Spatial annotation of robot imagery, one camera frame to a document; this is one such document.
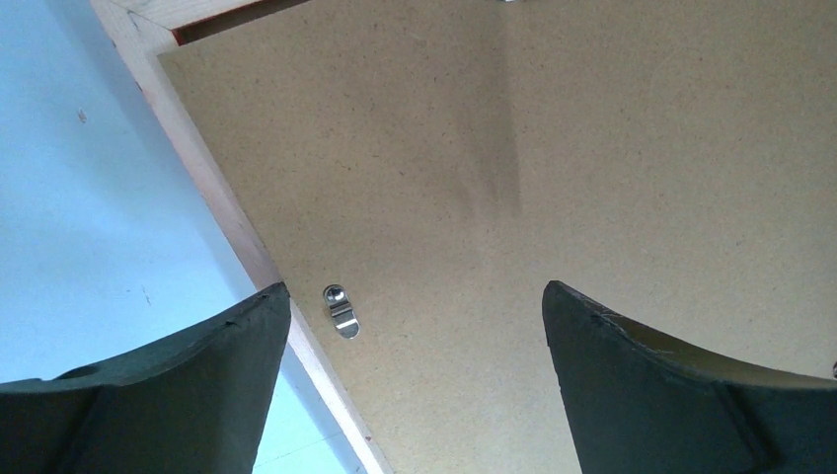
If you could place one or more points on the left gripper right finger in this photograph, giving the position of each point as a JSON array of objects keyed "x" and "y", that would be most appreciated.
[{"x": 641, "y": 401}]

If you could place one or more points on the brown cardboard backing board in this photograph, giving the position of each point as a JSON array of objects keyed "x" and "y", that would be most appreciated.
[{"x": 443, "y": 161}]

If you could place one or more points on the small metal turn clip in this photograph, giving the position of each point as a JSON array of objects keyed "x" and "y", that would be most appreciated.
[{"x": 341, "y": 311}]

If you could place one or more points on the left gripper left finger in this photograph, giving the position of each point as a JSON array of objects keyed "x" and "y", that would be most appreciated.
[{"x": 195, "y": 401}]

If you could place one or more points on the orange wooden picture frame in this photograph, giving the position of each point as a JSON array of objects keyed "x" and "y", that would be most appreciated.
[{"x": 141, "y": 31}]

